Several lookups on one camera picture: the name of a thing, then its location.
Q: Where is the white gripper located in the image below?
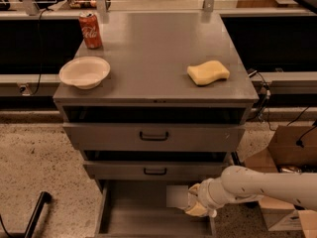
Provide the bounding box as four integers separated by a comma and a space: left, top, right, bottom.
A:
185, 178, 217, 218

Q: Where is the clear plastic water bottle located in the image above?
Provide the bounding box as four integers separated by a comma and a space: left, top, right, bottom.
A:
166, 185, 188, 208

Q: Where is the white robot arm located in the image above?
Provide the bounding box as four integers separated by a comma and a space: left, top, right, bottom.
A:
184, 166, 317, 218

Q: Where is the bottom grey open drawer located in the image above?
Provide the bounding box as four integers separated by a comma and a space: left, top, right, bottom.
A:
95, 180, 216, 238

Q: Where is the grey metal drawer cabinet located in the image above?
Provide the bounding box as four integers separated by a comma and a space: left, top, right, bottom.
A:
53, 11, 260, 238

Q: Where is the middle grey drawer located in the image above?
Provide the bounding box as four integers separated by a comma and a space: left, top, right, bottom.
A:
83, 161, 227, 181

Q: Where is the top grey drawer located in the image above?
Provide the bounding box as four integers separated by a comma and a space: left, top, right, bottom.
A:
63, 123, 245, 152

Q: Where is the black cabinet leg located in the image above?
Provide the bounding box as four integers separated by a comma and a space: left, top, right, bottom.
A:
231, 152, 245, 167

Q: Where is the silver can in box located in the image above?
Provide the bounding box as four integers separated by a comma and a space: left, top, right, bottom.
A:
279, 166, 302, 174

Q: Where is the cardboard box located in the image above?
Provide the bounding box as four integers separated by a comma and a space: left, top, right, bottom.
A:
245, 126, 317, 238

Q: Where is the yellow sponge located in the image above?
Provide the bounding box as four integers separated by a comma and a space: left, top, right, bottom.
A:
187, 60, 230, 86

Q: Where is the black metal stand leg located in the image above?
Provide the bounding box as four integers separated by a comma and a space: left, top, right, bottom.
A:
0, 190, 53, 238

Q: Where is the white paper bowl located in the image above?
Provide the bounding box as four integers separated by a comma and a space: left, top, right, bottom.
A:
58, 57, 110, 89

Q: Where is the red cola can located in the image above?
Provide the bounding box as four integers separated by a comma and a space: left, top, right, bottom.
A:
79, 12, 102, 49

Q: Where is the black cables right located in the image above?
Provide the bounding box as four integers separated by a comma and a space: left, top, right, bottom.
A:
247, 68, 272, 123

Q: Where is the black cable left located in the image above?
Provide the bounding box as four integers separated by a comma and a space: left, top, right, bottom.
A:
31, 7, 53, 96

